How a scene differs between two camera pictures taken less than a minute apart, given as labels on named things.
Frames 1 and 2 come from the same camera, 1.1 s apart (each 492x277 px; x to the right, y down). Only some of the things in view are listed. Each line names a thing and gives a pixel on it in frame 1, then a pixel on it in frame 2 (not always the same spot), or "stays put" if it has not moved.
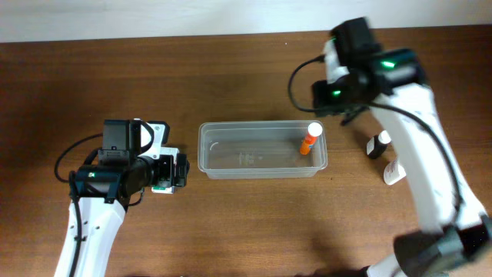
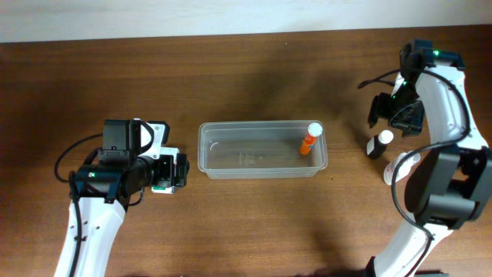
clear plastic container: [260, 149] stays put
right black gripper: [354, 114] → [402, 119]
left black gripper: [181, 169] stays put
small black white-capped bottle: [377, 145] stays put
